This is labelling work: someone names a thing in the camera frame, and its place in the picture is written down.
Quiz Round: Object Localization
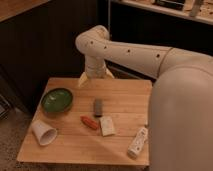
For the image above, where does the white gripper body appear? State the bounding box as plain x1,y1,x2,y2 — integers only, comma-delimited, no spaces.
85,56,106,78

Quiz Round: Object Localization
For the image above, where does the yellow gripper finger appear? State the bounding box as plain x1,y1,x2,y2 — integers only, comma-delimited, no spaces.
105,68,115,79
78,72,88,87

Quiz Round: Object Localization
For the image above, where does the white ceramic cup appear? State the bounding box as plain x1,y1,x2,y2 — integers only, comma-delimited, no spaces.
31,120,57,146

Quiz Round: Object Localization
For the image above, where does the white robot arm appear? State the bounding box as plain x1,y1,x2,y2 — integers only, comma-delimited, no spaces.
75,25,213,171

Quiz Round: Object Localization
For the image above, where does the green ceramic bowl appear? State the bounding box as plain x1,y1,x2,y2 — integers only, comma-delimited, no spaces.
41,88,73,113

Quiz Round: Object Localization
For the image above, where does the grey rectangular block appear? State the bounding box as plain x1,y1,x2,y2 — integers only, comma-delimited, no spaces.
93,99,103,117

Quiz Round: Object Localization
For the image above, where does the orange carrot toy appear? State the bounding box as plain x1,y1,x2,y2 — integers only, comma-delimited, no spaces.
81,116,99,130

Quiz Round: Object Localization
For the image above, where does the wooden table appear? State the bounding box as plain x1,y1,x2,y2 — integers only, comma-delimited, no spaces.
17,78,152,166

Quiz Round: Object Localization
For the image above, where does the beige sponge block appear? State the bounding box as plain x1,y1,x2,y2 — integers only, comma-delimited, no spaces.
100,116,115,136

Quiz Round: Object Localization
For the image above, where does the dark wooden cabinet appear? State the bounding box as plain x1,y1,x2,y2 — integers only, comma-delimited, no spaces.
0,0,111,116

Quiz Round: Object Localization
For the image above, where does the white plastic bottle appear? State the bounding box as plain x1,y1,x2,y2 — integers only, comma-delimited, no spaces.
127,127,148,159

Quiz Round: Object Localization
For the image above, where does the shelf with clutter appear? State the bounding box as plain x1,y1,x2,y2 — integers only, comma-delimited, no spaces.
111,0,213,26

